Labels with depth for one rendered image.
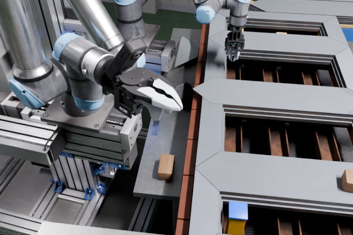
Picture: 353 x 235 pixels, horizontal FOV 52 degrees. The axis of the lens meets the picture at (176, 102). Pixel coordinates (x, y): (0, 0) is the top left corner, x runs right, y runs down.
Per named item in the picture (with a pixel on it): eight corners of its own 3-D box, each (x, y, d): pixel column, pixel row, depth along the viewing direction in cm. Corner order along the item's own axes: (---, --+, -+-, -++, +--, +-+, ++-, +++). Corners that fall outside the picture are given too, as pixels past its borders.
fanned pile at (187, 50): (200, 38, 232) (201, 32, 229) (196, 74, 203) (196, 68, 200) (182, 36, 233) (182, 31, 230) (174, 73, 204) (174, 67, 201)
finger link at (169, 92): (188, 120, 73) (155, 100, 78) (191, 97, 70) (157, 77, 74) (178, 127, 71) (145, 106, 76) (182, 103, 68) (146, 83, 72)
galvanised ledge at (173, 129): (203, 33, 241) (203, 29, 239) (182, 201, 145) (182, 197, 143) (173, 31, 243) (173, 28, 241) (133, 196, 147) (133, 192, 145)
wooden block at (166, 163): (161, 161, 157) (161, 153, 153) (174, 162, 156) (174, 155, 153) (157, 180, 149) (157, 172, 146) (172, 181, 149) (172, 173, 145)
